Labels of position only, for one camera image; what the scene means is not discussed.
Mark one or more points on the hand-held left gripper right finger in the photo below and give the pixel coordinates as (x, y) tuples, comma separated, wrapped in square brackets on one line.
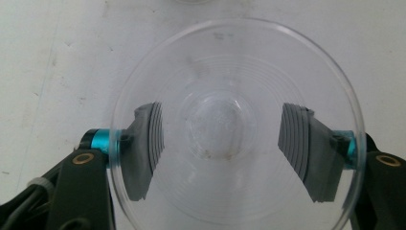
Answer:
[(306, 150)]

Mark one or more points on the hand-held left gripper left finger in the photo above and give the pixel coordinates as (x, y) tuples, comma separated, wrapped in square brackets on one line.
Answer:
[(140, 153)]

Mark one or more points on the stack of clear plastic cups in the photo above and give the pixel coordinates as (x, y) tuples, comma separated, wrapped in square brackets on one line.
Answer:
[(223, 80)]

